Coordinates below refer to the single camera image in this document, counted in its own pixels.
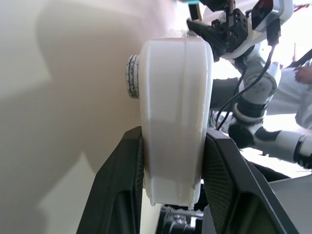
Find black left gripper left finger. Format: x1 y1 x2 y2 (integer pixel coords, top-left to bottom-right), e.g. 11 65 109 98
76 126 145 234

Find white plastic box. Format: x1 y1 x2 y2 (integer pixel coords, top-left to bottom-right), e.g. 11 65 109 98
124 36 215 211

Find person in white clothing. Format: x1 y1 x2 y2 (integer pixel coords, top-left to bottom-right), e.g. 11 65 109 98
267 45 312 129

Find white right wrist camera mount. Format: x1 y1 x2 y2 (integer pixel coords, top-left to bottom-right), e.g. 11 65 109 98
228 0 295 59

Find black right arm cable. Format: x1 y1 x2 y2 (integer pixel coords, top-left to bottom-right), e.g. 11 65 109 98
215 18 281 131

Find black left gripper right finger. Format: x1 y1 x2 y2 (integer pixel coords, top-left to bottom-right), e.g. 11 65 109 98
201 127 293 234

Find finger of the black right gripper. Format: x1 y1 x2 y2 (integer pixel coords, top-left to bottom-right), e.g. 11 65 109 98
187 19 215 39
207 33 229 62

